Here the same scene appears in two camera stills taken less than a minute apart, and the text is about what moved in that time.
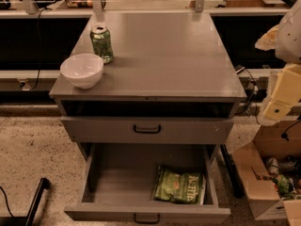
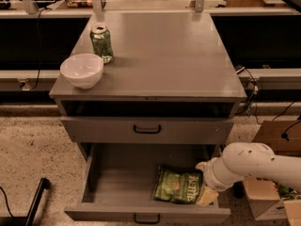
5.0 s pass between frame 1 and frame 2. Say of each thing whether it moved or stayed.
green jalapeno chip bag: stayed
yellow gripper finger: moved
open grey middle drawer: stayed
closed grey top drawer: stayed
